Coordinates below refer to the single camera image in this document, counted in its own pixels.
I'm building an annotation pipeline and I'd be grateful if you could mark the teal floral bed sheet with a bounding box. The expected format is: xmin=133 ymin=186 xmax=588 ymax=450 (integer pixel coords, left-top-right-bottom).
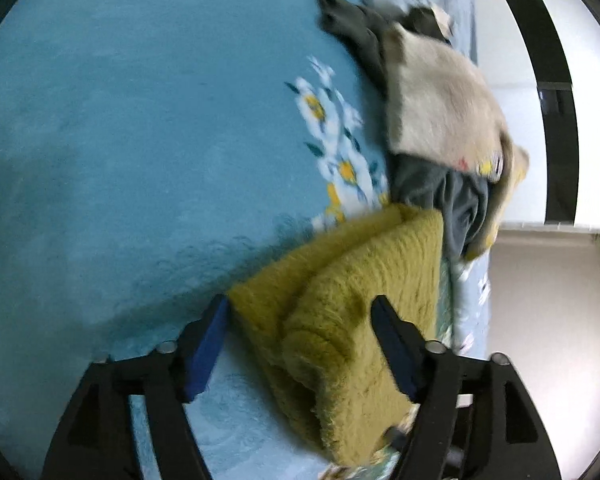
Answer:
xmin=0 ymin=0 xmax=491 ymax=480

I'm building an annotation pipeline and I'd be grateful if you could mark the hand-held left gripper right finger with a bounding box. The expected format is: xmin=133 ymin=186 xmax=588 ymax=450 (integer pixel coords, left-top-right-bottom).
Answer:
xmin=371 ymin=295 xmax=563 ymax=480

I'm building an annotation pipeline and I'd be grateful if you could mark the grey garment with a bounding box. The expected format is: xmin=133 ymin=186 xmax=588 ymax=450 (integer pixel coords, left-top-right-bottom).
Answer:
xmin=316 ymin=0 xmax=491 ymax=261

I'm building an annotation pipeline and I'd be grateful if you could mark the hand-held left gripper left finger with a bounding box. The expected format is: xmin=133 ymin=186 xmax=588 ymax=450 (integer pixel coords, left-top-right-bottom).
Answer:
xmin=40 ymin=294 xmax=231 ymax=480

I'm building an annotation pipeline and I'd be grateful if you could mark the white wardrobe with black stripe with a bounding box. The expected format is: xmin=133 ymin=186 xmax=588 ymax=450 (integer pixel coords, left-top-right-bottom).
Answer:
xmin=480 ymin=0 xmax=600 ymax=231

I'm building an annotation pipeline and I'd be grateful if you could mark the olive green fuzzy towel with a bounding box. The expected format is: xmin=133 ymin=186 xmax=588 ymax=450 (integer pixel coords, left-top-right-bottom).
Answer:
xmin=227 ymin=203 xmax=446 ymax=468

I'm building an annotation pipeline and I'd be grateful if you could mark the cream fluffy sweater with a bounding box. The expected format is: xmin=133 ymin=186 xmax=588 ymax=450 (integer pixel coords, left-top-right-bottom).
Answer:
xmin=382 ymin=5 xmax=531 ymax=261

